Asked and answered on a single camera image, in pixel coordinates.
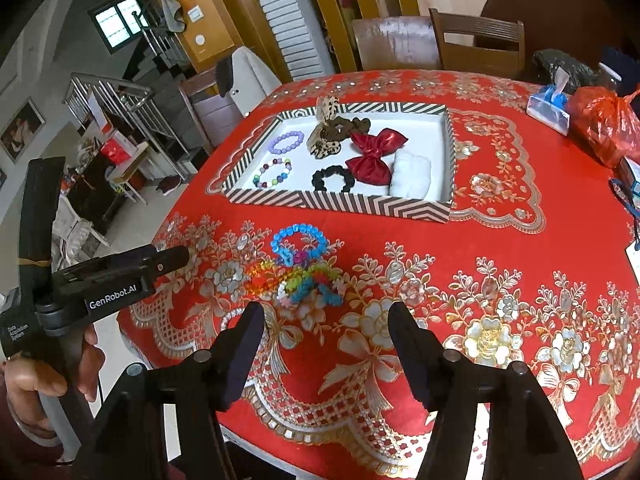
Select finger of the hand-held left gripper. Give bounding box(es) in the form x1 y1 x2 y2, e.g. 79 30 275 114
55 245 191 294

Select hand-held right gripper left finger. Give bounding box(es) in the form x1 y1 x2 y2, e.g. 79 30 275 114
70 301 266 480

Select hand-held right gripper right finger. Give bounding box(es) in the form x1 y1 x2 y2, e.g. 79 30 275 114
387 301 586 480

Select pastel mixed bead bracelet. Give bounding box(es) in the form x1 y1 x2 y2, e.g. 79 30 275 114
276 260 347 311

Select rainbow clear bead bracelet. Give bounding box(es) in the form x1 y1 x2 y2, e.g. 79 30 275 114
243 259 286 296

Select blue bead bracelet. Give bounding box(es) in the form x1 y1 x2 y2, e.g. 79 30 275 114
270 225 323 266

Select multicolour bead bracelet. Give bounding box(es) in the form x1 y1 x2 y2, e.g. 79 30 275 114
252 158 294 191

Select purple bead bracelet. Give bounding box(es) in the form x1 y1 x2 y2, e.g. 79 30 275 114
269 130 306 154

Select black white striped tray box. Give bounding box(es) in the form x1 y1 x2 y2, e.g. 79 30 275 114
206 101 456 223

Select white fluffy scrunchie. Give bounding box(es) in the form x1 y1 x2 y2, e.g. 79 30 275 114
389 152 432 198

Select black scrunchie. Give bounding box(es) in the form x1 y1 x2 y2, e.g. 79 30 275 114
311 164 352 194

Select red satin bow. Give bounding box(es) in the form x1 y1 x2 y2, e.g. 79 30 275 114
346 128 410 188

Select leopard print bow scrunchie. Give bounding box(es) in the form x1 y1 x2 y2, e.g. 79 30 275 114
306 96 346 158

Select brown scrunchie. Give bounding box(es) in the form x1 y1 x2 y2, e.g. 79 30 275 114
332 115 373 136

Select person's left hand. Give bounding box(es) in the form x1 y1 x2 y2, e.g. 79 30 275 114
2 325 104 442

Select red box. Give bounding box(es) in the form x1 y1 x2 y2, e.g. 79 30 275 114
100 137 127 166

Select metal stair railing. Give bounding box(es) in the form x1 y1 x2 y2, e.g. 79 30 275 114
65 72 201 181

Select brown wooden chair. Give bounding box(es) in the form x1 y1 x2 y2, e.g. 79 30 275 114
180 67 241 148

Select framed picture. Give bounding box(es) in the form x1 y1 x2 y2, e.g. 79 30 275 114
0 97 46 163

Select white jacket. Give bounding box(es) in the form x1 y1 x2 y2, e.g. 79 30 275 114
230 46 282 113

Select white card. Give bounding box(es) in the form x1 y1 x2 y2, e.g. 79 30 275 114
625 247 640 291

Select window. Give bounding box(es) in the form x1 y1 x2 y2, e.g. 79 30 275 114
90 0 142 51

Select grey hanging cloth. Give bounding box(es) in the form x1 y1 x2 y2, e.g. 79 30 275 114
160 0 187 33

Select blue tissue pack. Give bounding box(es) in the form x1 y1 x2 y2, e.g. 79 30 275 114
526 67 572 136

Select white louvered panel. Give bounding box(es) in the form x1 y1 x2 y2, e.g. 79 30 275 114
240 0 336 81

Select blue white box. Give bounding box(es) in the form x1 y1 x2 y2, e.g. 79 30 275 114
617 157 640 196

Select slatted wooden chair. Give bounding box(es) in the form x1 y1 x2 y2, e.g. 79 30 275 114
429 8 526 80

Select red plastic bag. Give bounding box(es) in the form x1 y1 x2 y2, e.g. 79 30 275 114
567 86 640 168

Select worn wooden chair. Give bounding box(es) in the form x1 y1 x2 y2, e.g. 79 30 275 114
351 16 443 72

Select black plastic bag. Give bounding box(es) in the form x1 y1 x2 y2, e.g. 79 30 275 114
532 49 608 93

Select dark brown round board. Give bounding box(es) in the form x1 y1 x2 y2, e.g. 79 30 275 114
480 0 636 76

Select blue lanyard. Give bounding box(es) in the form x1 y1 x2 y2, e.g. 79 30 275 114
609 177 640 252

